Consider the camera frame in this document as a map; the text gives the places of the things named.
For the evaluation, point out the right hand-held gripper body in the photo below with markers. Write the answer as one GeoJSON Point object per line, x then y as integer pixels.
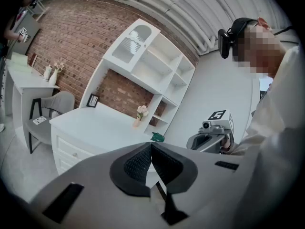
{"type": "Point", "coordinates": [219, 120]}

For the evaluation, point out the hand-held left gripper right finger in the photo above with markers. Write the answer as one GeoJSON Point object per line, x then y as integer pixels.
{"type": "Point", "coordinates": [176, 173]}

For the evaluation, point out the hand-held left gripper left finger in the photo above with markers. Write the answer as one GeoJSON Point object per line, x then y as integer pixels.
{"type": "Point", "coordinates": [129, 175]}

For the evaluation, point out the white cabinet door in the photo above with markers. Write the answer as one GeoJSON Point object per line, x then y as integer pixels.
{"type": "Point", "coordinates": [135, 58]}

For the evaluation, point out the small black box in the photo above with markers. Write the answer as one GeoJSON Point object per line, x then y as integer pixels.
{"type": "Point", "coordinates": [157, 137]}

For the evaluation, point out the white desk with drawers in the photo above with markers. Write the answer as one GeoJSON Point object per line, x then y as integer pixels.
{"type": "Point", "coordinates": [100, 125]}

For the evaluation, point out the person's right hand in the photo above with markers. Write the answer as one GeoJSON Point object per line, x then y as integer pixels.
{"type": "Point", "coordinates": [227, 142]}

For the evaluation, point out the pink vase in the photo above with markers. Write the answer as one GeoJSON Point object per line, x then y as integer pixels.
{"type": "Point", "coordinates": [136, 123]}

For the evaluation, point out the person's beige shirt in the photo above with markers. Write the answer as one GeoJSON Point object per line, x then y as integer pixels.
{"type": "Point", "coordinates": [274, 108]}

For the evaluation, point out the bright window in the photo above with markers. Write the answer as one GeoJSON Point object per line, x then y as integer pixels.
{"type": "Point", "coordinates": [265, 86]}

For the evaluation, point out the round drawer knob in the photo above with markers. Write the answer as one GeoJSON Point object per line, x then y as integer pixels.
{"type": "Point", "coordinates": [75, 154]}

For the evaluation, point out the pale pink flower bouquet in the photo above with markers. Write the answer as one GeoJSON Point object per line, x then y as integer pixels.
{"type": "Point", "coordinates": [143, 111]}

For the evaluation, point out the person's head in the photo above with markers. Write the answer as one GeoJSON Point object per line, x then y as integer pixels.
{"type": "Point", "coordinates": [262, 49]}

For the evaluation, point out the white shelf hutch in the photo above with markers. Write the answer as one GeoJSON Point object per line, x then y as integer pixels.
{"type": "Point", "coordinates": [164, 46]}

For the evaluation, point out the grey chair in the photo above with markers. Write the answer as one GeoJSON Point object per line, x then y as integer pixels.
{"type": "Point", "coordinates": [59, 101]}

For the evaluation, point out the white remote control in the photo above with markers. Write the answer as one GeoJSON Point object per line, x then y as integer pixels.
{"type": "Point", "coordinates": [39, 120]}

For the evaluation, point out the white ceiling pipes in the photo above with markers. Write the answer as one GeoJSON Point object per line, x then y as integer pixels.
{"type": "Point", "coordinates": [181, 6]}

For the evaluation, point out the white vase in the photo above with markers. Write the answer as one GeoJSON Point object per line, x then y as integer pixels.
{"type": "Point", "coordinates": [53, 79]}

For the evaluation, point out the cream flower bouquet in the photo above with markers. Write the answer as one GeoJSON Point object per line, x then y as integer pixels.
{"type": "Point", "coordinates": [59, 66]}

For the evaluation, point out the brown book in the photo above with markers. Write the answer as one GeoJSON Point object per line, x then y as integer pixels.
{"type": "Point", "coordinates": [33, 59]}

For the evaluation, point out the pale cardboard box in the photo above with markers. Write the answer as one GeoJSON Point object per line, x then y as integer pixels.
{"type": "Point", "coordinates": [17, 61]}

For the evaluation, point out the grey partition board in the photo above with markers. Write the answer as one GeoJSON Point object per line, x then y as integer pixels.
{"type": "Point", "coordinates": [26, 34]}

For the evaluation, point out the white metal rack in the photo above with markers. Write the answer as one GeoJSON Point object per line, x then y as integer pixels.
{"type": "Point", "coordinates": [40, 8]}

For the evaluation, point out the black head-worn camera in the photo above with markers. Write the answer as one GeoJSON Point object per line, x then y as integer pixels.
{"type": "Point", "coordinates": [224, 44]}

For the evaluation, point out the black picture frame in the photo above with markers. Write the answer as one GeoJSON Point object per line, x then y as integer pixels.
{"type": "Point", "coordinates": [93, 100]}

